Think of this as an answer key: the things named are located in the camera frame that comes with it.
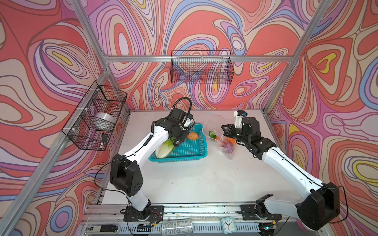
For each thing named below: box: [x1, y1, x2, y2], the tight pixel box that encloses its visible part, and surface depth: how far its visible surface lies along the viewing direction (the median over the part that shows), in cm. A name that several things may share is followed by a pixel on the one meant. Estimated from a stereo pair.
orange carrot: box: [208, 130, 220, 140], surface depth 93 cm
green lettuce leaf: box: [155, 136, 177, 159], surface depth 90 cm
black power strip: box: [85, 224, 120, 235], surface depth 68 cm
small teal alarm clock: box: [221, 216, 237, 235], surface depth 70 cm
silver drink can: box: [161, 219, 194, 236], surface depth 67 cm
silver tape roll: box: [92, 112, 116, 132], surface depth 74 cm
